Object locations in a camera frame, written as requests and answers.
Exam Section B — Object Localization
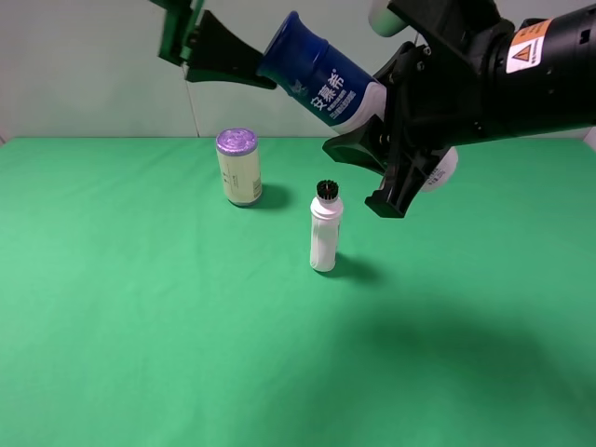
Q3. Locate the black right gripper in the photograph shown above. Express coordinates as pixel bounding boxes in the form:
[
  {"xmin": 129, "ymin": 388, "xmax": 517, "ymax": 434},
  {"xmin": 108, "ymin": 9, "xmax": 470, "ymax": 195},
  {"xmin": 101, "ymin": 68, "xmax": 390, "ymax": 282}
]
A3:
[{"xmin": 322, "ymin": 1, "xmax": 515, "ymax": 218}]

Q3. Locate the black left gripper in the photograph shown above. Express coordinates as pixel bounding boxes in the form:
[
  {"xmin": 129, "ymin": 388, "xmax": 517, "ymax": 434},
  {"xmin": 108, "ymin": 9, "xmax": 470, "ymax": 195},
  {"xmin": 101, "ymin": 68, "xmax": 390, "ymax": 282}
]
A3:
[{"xmin": 151, "ymin": 0, "xmax": 278, "ymax": 89}]

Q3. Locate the blue white yogurt bottle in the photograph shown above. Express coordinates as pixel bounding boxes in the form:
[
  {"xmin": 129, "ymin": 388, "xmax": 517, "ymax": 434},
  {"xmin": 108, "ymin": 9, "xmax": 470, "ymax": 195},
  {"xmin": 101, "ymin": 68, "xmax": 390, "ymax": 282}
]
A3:
[{"xmin": 257, "ymin": 11, "xmax": 386, "ymax": 135}]

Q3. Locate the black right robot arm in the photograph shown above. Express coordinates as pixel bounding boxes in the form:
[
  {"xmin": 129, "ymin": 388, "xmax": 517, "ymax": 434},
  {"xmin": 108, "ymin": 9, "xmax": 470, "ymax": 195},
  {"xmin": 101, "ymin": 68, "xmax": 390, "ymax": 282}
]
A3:
[{"xmin": 323, "ymin": 1, "xmax": 595, "ymax": 218}]

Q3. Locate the white bottle black brush cap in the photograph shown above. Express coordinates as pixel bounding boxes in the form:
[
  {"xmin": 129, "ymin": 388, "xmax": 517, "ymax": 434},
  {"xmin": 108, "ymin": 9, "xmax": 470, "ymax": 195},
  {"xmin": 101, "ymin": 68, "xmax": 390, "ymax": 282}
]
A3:
[{"xmin": 310, "ymin": 180, "xmax": 344, "ymax": 273}]

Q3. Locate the purple topped cylinder roll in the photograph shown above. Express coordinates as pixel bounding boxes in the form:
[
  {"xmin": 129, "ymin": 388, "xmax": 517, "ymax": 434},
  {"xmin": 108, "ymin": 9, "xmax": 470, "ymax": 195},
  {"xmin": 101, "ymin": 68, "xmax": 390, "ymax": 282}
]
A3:
[{"xmin": 216, "ymin": 128, "xmax": 262, "ymax": 207}]

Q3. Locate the green table cloth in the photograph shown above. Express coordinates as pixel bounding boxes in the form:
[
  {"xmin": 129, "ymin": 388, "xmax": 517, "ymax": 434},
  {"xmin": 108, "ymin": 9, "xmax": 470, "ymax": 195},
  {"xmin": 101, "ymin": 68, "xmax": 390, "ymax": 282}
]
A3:
[{"xmin": 1, "ymin": 139, "xmax": 595, "ymax": 446}]

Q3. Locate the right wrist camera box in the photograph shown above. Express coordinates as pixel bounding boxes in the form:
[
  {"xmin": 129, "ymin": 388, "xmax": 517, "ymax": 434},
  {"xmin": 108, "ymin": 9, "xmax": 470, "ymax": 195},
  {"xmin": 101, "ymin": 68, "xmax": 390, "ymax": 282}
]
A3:
[{"xmin": 368, "ymin": 0, "xmax": 408, "ymax": 37}]

